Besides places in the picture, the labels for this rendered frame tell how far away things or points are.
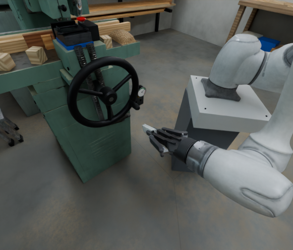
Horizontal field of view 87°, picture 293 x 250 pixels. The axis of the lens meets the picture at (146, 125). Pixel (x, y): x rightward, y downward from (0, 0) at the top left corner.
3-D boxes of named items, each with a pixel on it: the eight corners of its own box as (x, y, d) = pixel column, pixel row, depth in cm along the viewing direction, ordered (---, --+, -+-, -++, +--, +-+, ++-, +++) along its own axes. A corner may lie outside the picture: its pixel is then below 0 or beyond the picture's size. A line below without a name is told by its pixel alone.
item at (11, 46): (4, 54, 58) (-3, 43, 55) (3, 52, 59) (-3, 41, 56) (130, 31, 85) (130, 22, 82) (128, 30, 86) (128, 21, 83)
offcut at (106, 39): (112, 47, 68) (111, 37, 65) (104, 48, 66) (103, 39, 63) (108, 44, 70) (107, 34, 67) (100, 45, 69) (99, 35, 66)
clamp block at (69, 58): (73, 79, 54) (64, 52, 48) (59, 64, 61) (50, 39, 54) (110, 68, 61) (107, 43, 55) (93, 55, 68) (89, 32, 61)
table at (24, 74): (-1, 111, 46) (-16, 94, 41) (-14, 70, 61) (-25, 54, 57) (152, 61, 74) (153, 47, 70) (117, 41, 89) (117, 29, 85)
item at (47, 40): (47, 50, 62) (41, 36, 59) (45, 48, 63) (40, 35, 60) (95, 40, 72) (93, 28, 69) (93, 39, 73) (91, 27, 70)
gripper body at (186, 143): (203, 136, 45) (178, 126, 51) (184, 151, 41) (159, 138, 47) (203, 156, 48) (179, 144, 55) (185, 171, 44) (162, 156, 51)
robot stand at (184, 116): (202, 144, 147) (230, 91, 103) (208, 174, 126) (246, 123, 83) (170, 141, 147) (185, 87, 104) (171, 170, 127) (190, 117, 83)
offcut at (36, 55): (47, 59, 57) (42, 46, 54) (41, 64, 54) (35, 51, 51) (38, 58, 57) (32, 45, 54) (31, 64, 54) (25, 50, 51)
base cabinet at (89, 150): (83, 184, 115) (40, 115, 64) (56, 136, 144) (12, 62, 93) (132, 153, 136) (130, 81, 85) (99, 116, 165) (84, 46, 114)
